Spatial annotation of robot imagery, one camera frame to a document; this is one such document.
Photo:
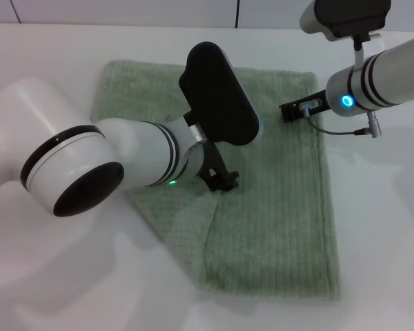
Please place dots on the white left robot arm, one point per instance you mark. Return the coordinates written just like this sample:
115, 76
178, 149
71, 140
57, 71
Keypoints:
72, 155

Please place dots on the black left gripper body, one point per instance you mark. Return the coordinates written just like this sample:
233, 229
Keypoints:
212, 162

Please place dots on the pale green ribbed towel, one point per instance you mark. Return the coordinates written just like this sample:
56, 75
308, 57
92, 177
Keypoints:
269, 207

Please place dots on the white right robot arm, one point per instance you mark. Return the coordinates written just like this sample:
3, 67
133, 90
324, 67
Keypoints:
376, 81

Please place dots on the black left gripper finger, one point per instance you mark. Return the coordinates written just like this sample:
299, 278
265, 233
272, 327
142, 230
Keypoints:
216, 186
232, 179

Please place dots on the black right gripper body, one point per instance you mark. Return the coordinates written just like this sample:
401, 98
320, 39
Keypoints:
296, 110

